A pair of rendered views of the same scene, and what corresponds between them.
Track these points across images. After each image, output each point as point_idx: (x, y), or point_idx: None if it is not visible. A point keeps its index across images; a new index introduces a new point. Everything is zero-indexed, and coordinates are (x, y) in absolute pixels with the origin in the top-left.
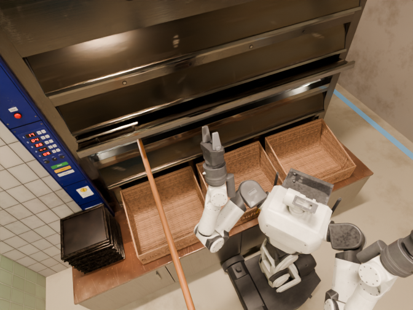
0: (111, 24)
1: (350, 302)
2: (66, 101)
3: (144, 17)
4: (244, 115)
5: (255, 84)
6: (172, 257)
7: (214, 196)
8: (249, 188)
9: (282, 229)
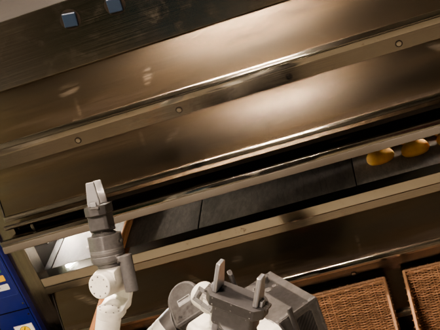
0: (52, 59)
1: None
2: (0, 166)
3: (94, 47)
4: (327, 211)
5: (325, 145)
6: None
7: (92, 280)
8: (181, 294)
9: None
